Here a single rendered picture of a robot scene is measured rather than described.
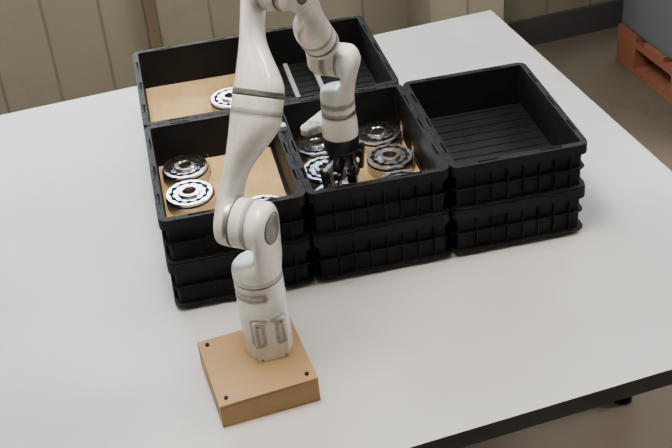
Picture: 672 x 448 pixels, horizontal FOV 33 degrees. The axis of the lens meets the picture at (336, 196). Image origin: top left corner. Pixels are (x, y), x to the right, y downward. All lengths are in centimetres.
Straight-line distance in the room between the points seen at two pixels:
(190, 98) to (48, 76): 153
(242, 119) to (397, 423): 61
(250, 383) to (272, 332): 10
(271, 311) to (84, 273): 62
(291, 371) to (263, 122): 48
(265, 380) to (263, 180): 57
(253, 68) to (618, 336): 88
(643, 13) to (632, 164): 184
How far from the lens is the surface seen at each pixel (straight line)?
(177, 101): 293
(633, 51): 470
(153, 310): 245
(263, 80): 199
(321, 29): 214
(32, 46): 435
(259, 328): 213
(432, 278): 244
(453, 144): 263
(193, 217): 229
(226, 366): 219
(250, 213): 199
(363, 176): 253
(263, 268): 204
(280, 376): 215
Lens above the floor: 219
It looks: 33 degrees down
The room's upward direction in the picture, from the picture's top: 5 degrees counter-clockwise
